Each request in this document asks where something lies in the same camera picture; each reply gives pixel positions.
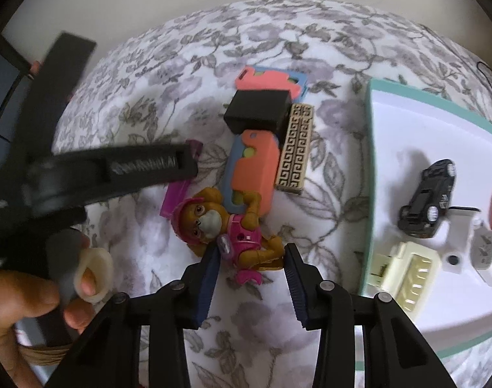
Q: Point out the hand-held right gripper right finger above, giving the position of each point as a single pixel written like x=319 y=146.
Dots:
x=296 y=287

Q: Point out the cream patterned box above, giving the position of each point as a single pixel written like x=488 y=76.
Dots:
x=296 y=149

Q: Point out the pink and blue case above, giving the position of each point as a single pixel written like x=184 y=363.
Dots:
x=270 y=83

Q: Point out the purple plastic strip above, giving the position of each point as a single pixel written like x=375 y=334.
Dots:
x=175 y=198

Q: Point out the black toy car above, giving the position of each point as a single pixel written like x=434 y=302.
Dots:
x=427 y=198

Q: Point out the teal rimmed white tray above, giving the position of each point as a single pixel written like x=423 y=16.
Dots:
x=411 y=137

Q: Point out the white watch band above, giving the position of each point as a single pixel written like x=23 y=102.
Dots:
x=458 y=230

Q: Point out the pink puppy figure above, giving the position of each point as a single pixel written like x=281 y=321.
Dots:
x=229 y=234

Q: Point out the person's left hand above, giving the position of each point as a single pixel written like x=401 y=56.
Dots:
x=19 y=299

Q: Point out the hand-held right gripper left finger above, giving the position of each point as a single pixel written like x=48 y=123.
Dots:
x=207 y=287

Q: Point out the cream brush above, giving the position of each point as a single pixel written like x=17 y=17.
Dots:
x=411 y=279

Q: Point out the orange and blue case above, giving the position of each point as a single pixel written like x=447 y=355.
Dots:
x=252 y=169

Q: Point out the black plug adapter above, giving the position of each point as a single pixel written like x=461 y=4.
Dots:
x=256 y=113

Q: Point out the white charger cube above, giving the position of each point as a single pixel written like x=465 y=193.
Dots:
x=490 y=258

